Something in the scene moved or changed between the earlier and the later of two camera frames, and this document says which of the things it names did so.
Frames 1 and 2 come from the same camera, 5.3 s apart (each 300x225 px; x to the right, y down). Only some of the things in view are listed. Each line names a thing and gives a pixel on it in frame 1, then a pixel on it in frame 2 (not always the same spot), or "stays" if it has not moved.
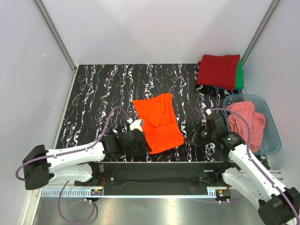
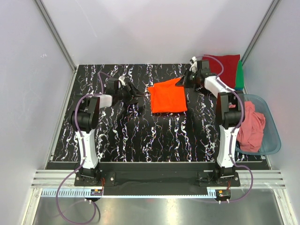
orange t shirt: [159, 122] to [168, 97]
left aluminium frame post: [56, 34] stays
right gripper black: [191, 138] to [183, 79]
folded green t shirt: [239, 78] stays
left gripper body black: [139, 150] to [123, 94]
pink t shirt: [237, 124] stays
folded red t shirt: [218, 71] stays
